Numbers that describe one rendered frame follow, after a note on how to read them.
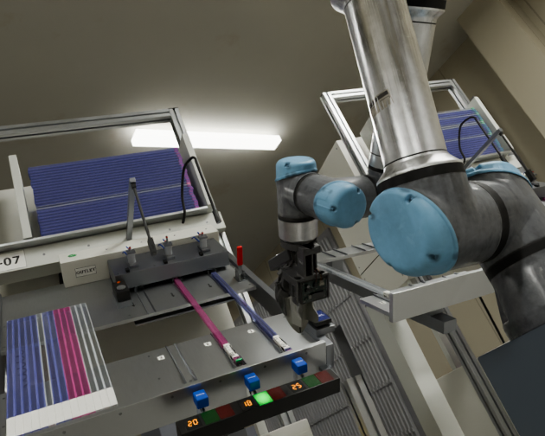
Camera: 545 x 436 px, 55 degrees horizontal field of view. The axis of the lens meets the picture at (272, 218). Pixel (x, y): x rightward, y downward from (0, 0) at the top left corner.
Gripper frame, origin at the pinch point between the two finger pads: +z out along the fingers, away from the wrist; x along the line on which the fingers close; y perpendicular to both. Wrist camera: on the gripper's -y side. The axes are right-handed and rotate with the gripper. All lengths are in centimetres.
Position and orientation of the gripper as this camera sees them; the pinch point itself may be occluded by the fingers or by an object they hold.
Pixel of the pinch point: (298, 325)
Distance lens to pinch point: 111.3
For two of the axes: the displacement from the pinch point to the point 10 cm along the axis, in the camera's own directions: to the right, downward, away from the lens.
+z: 0.6, 9.5, 3.2
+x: 9.0, -1.9, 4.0
